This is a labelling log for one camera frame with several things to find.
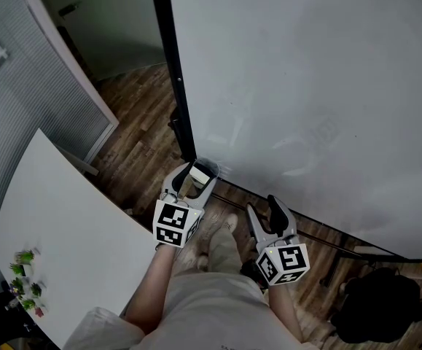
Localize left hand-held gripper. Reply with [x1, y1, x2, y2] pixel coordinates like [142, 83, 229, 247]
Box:
[152, 161, 219, 249]

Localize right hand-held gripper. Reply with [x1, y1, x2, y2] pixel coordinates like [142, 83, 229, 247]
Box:
[246, 194, 311, 287]

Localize white whiteboard eraser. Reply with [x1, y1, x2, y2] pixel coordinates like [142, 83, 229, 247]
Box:
[189, 166, 211, 188]

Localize person's right forearm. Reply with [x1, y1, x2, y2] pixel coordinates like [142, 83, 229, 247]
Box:
[267, 281, 305, 343]

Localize person's left forearm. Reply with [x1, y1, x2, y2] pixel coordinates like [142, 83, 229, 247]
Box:
[124, 243, 177, 335]

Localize large white whiteboard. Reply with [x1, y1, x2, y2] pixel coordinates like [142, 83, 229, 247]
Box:
[166, 0, 422, 262]

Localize person's beige trouser leg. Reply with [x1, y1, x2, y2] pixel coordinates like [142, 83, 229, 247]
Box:
[206, 225, 244, 276]

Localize person's beige shirt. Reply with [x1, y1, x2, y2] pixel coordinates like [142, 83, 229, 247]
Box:
[62, 271, 323, 350]

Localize white table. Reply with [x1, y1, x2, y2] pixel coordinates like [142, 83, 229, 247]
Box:
[0, 128, 157, 350]

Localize black backpack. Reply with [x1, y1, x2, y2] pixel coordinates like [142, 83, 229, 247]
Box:
[329, 267, 422, 345]

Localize grey window blinds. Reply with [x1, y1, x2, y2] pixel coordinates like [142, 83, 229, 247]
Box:
[0, 0, 112, 211]

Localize small potted plants cluster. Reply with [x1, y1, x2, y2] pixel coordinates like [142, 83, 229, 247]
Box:
[9, 249, 48, 319]

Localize black whiteboard stand frame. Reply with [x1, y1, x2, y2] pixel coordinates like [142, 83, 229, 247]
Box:
[148, 0, 410, 287]

